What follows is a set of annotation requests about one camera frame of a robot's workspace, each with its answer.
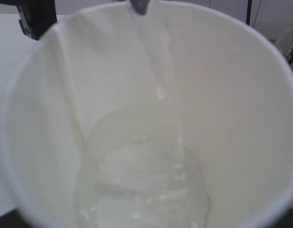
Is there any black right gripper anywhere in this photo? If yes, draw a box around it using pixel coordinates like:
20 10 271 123
0 0 57 40

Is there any clear water bottle green label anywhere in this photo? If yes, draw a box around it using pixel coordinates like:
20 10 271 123
130 0 150 16

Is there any white paper cup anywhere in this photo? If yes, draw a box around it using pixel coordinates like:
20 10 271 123
0 0 293 228

